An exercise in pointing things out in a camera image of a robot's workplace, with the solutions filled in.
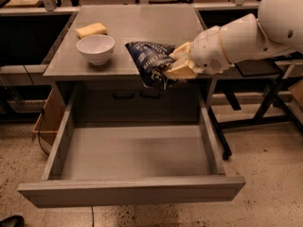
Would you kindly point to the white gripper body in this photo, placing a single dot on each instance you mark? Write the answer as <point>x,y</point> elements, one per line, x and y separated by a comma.
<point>207,51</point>

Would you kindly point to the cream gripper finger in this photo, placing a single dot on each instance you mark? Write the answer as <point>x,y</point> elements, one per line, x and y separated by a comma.
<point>181,51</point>
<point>184,70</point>

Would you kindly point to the blue Kettle chip bag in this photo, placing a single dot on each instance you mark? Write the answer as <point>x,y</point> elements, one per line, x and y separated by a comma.
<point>150,60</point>

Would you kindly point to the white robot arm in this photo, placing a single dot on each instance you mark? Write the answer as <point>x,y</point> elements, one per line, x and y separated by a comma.
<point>276,30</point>

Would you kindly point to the grey cabinet with top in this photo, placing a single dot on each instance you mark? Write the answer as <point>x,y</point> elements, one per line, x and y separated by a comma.
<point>86,90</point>

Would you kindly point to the open grey top drawer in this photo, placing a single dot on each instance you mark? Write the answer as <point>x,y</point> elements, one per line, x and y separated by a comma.
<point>133,163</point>

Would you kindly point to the black side table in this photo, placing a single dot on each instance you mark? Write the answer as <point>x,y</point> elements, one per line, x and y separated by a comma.
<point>249,69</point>

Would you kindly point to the white ceramic bowl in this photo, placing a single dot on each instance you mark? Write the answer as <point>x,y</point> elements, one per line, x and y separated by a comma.
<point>96,49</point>

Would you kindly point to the yellow sponge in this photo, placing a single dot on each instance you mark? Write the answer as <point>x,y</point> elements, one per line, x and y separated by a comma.
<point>96,28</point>

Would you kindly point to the black table leg with caster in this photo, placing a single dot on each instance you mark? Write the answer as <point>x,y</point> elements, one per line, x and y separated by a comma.
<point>226,149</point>

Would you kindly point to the black shoe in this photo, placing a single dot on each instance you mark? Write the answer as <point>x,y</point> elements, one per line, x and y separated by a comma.
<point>13,221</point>

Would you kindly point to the black drawer handle right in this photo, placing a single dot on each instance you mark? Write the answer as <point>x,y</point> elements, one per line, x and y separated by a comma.
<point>150,93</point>

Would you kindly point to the black drawer handle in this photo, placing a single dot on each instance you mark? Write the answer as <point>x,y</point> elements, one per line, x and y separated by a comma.
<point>150,93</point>
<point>123,94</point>

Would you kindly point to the black drawer handle left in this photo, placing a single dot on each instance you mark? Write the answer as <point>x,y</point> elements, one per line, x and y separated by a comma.
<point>123,94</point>

